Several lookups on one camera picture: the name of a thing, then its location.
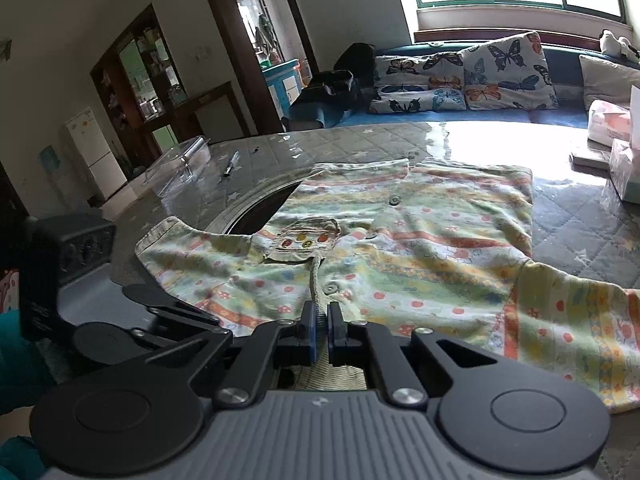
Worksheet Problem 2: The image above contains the pink wrapped tissue pack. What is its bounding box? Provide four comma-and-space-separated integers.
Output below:
588, 100, 631, 148

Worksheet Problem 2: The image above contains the white plush toy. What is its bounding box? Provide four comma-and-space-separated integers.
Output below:
599, 29, 640, 63

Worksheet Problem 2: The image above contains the round black induction cooktop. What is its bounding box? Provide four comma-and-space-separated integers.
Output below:
226, 181, 300, 235

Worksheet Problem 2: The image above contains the dark wooden display cabinet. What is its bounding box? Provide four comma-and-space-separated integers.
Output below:
90, 6, 250, 180

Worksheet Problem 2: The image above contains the large butterfly print pillow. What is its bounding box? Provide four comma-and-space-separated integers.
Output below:
459, 32, 559, 110

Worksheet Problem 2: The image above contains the white refrigerator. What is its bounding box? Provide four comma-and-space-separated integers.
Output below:
65, 107, 127, 200

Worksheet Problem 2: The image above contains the small metal pen tool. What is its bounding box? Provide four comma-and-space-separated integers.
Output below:
221, 151, 240, 178

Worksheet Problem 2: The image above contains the grey striped cushion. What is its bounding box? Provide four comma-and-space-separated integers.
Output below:
579, 55, 640, 110

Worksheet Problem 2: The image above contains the colourful patterned children's shirt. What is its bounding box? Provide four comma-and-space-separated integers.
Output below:
134, 159, 639, 412

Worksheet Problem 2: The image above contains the clear plastic box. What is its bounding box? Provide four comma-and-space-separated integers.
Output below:
145, 136, 210, 198

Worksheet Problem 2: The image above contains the low butterfly print pillow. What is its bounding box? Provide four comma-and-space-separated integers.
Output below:
369, 52, 466, 115

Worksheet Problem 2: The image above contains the blue white small cabinet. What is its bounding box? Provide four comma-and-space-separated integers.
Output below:
262, 58, 303, 119

